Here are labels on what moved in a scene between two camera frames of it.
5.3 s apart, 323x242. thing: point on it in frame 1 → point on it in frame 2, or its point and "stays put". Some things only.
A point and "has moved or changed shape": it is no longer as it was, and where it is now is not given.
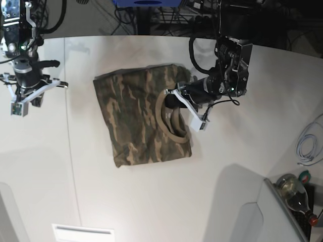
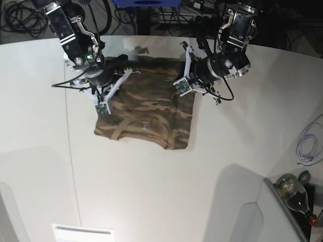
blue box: x=168 y=3 stays put
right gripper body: x=199 y=96 → x=202 y=74
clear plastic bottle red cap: x=295 y=194 stays put
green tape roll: x=305 y=176 stays put
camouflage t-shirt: x=141 y=128 has moved or changed shape
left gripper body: x=29 y=82 → x=102 y=84
